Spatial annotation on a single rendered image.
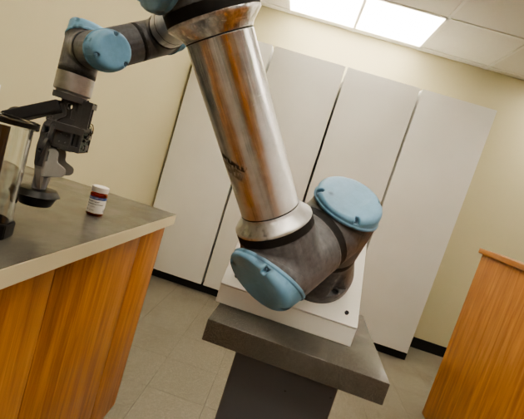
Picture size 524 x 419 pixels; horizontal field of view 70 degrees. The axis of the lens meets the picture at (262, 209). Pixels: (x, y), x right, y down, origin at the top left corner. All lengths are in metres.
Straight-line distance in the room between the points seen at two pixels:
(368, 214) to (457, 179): 2.85
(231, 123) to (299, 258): 0.20
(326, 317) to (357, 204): 0.24
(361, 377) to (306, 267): 0.24
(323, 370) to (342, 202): 0.28
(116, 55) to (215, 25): 0.38
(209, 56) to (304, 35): 3.41
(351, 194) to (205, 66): 0.31
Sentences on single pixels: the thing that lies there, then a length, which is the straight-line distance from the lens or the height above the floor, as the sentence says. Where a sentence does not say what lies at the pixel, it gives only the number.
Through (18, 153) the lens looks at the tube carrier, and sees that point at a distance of 0.82.
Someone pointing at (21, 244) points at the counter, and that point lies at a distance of 0.85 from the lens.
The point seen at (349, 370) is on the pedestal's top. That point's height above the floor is 0.94.
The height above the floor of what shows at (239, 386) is 0.81.
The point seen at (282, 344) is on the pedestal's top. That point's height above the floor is 0.94.
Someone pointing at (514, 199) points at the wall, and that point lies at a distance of 4.15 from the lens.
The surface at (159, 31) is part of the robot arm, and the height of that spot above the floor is 1.40.
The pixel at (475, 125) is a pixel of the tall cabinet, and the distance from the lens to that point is 3.51.
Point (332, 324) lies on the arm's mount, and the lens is 0.76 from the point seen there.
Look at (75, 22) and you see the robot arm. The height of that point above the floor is 1.38.
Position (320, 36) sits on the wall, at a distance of 3.87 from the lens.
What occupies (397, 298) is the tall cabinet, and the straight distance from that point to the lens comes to 3.45.
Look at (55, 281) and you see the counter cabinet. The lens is 0.95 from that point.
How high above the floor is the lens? 1.21
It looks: 6 degrees down
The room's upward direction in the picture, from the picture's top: 17 degrees clockwise
